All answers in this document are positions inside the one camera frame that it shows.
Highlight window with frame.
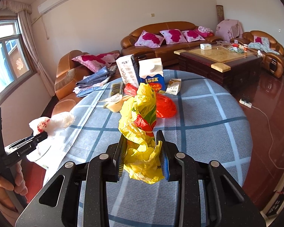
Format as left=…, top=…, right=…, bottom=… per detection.
left=0, top=16, right=36, bottom=105

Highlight small white paper packet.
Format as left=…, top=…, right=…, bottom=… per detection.
left=165, top=79, right=182, bottom=95

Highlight yellow plastic bag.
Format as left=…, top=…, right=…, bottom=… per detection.
left=118, top=83, right=164, bottom=184

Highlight white tissue box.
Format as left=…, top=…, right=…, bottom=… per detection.
left=200, top=44, right=212, bottom=50

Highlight white red-print plastic bag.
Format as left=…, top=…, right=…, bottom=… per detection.
left=27, top=112, right=75, bottom=162

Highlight white tall paper box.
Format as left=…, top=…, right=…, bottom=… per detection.
left=116, top=54, right=140, bottom=88

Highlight white power strip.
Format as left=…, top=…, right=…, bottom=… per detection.
left=239, top=99, right=252, bottom=108

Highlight wooden coffee table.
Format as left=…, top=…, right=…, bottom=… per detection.
left=174, top=45, right=263, bottom=93

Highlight brown leather three-seat sofa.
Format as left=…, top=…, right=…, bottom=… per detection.
left=120, top=21, right=224, bottom=67

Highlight blue Look milk carton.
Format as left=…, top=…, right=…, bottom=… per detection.
left=139, top=58, right=166, bottom=92

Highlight blue plaid tablecloth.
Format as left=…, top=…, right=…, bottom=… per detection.
left=45, top=70, right=252, bottom=226

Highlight red plastic bag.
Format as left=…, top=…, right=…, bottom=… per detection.
left=123, top=83, right=176, bottom=118

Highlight pink floral pillow on chaise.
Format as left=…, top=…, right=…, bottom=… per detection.
left=72, top=53, right=120, bottom=73

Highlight brown leather chaise sofa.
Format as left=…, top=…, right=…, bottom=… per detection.
left=52, top=50, right=119, bottom=115

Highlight pink cloth covered chair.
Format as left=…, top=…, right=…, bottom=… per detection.
left=215, top=19, right=243, bottom=42

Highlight pink floral pillow middle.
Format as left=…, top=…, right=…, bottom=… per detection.
left=160, top=29, right=187, bottom=45

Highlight person's left hand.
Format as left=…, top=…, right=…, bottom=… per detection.
left=0, top=162, right=28, bottom=211

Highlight folded blue plaid sheets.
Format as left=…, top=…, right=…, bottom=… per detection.
left=73, top=67, right=111, bottom=97

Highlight pink floral pillow left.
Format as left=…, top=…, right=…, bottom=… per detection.
left=134, top=30, right=164, bottom=49

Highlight white air conditioner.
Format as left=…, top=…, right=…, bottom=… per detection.
left=38, top=0, right=68, bottom=14

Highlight gold foil packet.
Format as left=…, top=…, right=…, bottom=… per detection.
left=109, top=82, right=124, bottom=97

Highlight beige curtain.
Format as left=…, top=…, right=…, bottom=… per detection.
left=0, top=0, right=55, bottom=96

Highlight brown leather armchair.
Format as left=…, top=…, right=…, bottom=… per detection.
left=230, top=30, right=284, bottom=78

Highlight pale yellow bag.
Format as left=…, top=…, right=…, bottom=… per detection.
left=100, top=94, right=131, bottom=113

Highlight pink floral pillow right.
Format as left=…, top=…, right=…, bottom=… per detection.
left=182, top=30, right=205, bottom=43

